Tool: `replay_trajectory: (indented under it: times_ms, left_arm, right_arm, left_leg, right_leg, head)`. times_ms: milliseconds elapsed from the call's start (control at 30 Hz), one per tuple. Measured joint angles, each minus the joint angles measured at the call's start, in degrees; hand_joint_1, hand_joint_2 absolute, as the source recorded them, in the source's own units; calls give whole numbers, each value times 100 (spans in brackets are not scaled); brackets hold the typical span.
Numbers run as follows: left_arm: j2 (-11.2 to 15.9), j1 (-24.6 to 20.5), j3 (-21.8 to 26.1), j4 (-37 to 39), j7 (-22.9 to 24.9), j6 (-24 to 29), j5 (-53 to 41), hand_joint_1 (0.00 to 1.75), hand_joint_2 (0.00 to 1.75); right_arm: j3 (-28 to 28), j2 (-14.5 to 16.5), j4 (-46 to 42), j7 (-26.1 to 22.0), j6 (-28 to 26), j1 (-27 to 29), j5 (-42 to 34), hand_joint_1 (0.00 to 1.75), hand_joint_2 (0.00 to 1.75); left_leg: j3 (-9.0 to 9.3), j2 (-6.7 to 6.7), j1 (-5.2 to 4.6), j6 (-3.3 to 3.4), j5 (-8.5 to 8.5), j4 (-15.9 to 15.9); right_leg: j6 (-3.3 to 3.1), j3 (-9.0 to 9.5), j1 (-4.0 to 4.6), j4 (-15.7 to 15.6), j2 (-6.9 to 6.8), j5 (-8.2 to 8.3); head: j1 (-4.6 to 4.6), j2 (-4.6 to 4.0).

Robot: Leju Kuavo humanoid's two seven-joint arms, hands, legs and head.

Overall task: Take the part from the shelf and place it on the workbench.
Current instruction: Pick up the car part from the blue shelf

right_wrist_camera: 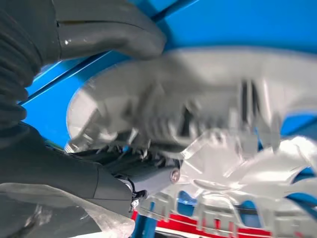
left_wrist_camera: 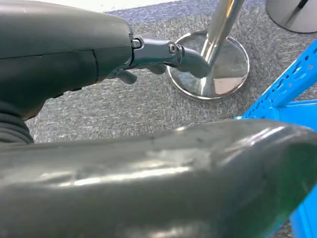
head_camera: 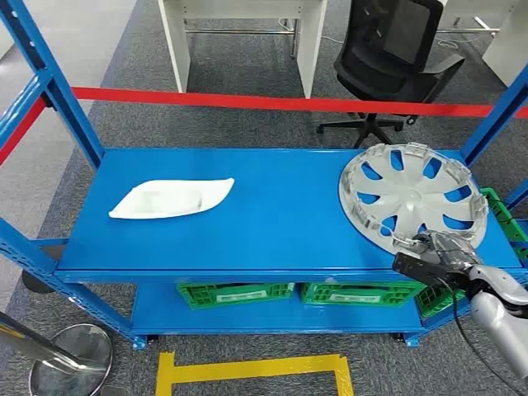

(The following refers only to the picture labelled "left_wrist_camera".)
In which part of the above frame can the long blue steel shelf rack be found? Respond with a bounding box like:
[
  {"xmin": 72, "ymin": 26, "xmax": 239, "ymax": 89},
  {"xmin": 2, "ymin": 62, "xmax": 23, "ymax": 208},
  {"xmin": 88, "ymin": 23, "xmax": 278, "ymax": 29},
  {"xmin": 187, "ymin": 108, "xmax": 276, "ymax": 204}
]
[{"xmin": 235, "ymin": 39, "xmax": 317, "ymax": 238}]

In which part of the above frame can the chrome stanchion post round base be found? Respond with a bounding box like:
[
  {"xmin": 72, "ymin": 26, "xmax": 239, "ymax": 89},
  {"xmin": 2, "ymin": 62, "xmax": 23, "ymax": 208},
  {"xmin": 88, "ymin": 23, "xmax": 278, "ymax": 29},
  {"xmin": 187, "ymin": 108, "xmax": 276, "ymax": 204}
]
[{"xmin": 166, "ymin": 0, "xmax": 250, "ymax": 101}]

